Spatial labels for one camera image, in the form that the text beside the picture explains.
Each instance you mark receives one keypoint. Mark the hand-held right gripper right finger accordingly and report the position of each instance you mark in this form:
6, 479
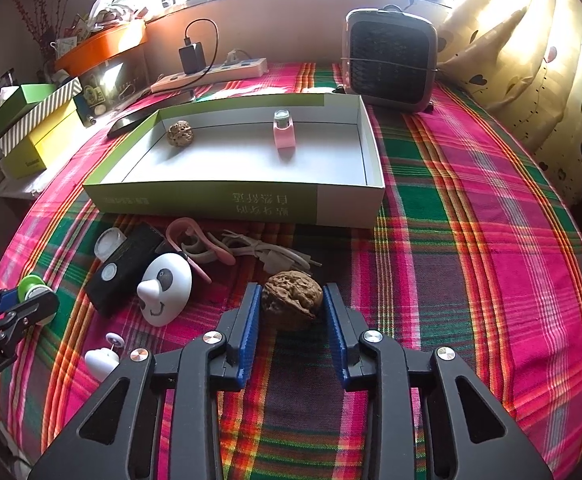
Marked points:
335, 335

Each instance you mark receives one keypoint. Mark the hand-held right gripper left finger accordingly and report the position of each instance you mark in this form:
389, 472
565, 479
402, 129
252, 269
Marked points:
248, 330

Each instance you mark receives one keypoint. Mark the green and white spool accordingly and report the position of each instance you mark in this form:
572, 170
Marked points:
32, 286

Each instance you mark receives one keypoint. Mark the large brown walnut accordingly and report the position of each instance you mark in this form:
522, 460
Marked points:
293, 292

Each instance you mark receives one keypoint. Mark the white egg-shaped roller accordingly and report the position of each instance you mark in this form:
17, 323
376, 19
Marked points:
100, 360

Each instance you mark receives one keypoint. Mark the white panda face toy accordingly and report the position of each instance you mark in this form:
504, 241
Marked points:
168, 285

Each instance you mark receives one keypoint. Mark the glass tealight candle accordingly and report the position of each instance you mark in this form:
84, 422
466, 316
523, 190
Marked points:
110, 244

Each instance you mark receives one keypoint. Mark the black rectangular device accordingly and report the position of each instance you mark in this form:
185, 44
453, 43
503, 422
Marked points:
126, 265

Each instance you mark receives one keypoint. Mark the green and white cardboard box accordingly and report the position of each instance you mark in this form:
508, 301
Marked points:
251, 160

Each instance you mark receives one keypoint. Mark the grey plastic clip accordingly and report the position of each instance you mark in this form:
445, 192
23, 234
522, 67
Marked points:
196, 251

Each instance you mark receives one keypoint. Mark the plaid blanket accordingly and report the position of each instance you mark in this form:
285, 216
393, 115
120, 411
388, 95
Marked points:
471, 260

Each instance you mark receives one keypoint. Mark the yellow-green box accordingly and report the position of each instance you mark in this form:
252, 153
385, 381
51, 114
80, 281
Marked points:
46, 147

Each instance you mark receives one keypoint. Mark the striped box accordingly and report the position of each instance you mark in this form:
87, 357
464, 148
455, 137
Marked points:
41, 115

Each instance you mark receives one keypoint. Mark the green box lid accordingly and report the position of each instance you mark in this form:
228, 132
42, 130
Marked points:
16, 110

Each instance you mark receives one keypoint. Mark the small pink plastic gadget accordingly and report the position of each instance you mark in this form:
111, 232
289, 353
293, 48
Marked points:
284, 132

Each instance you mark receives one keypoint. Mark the small wrinkled walnut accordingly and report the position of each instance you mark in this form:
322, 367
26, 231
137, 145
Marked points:
179, 133

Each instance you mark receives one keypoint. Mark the black smartphone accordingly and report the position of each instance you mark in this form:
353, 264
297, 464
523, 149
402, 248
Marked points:
126, 122

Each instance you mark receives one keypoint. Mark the dark printed box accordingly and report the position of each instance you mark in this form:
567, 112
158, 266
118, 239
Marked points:
106, 85

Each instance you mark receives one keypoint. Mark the black usb plug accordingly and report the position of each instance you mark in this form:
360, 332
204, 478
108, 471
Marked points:
339, 90

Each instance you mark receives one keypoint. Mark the white power strip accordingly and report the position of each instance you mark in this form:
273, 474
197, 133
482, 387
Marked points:
231, 69

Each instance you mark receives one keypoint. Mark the orange tray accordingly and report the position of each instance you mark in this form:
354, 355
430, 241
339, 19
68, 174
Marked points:
101, 47

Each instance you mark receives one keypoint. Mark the white power plug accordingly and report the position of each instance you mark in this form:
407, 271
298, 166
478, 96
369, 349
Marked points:
237, 55

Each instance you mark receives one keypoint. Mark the black charger adapter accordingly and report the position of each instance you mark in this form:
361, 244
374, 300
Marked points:
192, 58

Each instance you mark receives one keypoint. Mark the small grey space heater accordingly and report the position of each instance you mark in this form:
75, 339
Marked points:
391, 60

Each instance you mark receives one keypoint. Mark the dried red flower branches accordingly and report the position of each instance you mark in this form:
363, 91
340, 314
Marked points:
38, 5

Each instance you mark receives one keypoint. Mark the white paper clutter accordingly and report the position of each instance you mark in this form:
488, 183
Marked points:
108, 7

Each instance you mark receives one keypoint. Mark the cream heart-print curtain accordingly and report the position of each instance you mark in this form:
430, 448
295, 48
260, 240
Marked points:
536, 60

